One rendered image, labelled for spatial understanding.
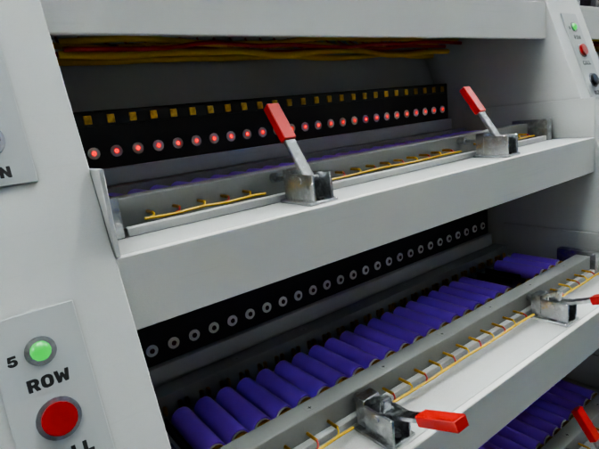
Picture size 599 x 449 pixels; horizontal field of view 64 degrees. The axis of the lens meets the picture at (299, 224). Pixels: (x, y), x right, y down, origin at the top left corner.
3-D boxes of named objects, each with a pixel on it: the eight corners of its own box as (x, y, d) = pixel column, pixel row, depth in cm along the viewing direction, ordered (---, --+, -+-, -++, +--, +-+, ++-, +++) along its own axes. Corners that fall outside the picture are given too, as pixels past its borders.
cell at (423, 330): (391, 324, 54) (438, 341, 49) (380, 330, 53) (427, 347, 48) (390, 309, 54) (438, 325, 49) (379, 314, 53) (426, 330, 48)
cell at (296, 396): (273, 382, 45) (315, 411, 40) (257, 390, 44) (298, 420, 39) (270, 364, 45) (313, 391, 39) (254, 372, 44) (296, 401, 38)
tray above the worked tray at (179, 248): (594, 172, 62) (596, 61, 59) (131, 332, 28) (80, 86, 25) (459, 169, 78) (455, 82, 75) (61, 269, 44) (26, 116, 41)
